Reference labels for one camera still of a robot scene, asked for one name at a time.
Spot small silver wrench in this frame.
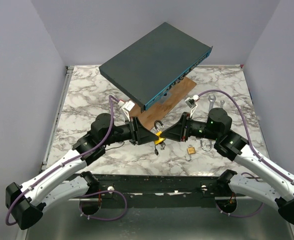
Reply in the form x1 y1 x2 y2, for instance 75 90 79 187
220 100 225 108

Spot wooden board stand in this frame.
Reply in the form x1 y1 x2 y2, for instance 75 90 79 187
129 77 196 130

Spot dark network switch box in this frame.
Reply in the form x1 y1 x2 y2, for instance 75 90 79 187
99 22 212 112

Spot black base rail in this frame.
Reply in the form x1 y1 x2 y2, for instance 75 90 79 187
59 173 270 209

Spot yellow padlock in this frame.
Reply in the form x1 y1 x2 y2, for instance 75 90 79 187
154 120 165 145

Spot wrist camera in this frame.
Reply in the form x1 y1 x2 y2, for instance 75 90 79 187
118 100 135 121
184 94 199 118

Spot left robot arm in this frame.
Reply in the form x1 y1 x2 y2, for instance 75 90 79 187
5 113 158 230

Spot large brass padlock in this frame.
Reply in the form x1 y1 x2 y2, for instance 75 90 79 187
200 139 214 152

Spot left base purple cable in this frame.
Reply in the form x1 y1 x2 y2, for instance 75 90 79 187
79 190 127 222

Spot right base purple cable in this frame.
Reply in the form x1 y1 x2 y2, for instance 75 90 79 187
215 199 266 218

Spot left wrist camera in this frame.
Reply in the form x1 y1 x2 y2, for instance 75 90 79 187
118 100 135 121

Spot small brass padlock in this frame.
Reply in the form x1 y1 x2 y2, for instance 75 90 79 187
185 144 196 162

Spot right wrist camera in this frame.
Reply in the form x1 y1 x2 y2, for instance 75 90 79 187
184 94 199 118

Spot large silver wrench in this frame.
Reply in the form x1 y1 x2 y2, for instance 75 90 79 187
208 94 216 111

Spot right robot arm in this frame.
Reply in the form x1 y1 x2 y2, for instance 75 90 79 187
161 108 294 225

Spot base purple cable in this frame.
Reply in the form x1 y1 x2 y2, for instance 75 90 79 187
79 190 127 222
215 199 266 218

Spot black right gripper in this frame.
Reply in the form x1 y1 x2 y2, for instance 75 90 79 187
160 112 220 142

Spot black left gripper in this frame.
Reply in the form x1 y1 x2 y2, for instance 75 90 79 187
103 116 159 146

